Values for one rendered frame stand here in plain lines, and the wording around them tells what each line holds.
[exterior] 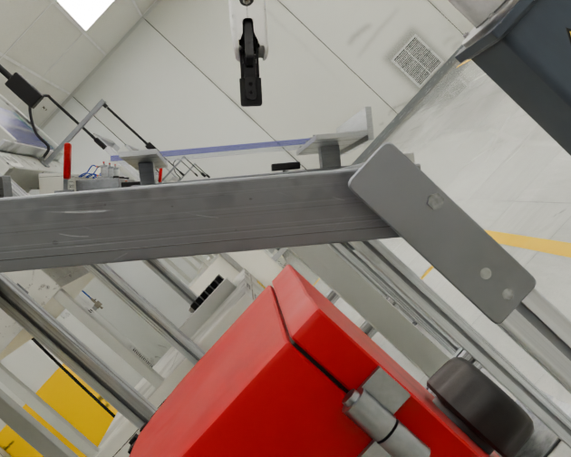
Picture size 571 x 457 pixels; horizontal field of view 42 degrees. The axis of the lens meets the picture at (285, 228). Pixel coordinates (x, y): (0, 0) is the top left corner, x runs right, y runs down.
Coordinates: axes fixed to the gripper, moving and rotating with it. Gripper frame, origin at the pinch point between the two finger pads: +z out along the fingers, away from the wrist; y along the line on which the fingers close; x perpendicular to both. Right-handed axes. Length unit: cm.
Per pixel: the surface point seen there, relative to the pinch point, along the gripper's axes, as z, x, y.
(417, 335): 47, -33, 44
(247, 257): 64, 0, 451
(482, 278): 23, -17, -53
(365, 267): 37, -31, 92
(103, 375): 46, 28, 21
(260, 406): 21, 2, -92
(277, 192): 15, -1, -49
